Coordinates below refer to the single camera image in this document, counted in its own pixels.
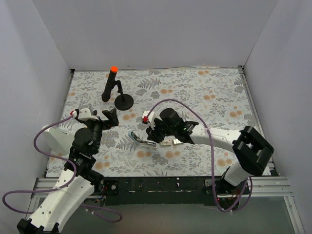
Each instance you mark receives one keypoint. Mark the staple tray with staples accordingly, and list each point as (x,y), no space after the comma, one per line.
(176,142)

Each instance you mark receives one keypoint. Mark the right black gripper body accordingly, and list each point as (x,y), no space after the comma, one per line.
(154,133)

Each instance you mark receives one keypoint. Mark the white angled bracket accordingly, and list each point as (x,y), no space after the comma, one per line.
(58,140)

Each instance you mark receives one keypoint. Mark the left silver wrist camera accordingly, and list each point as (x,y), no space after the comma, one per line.
(86,112)

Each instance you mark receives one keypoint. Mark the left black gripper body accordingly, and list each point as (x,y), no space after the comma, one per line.
(105,121)

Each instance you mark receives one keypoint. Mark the white staple box sleeve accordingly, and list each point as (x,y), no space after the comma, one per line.
(166,143)

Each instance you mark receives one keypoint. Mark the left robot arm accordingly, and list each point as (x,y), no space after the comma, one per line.
(78,180)

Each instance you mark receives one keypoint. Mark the black microphone orange tip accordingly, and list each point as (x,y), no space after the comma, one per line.
(110,84)

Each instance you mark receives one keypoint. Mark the black base frame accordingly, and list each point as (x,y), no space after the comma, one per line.
(152,190)

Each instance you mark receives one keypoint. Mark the black microphone desk stand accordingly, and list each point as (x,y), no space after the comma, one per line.
(124,101)

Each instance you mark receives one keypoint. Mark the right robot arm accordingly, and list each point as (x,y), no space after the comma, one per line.
(252,150)

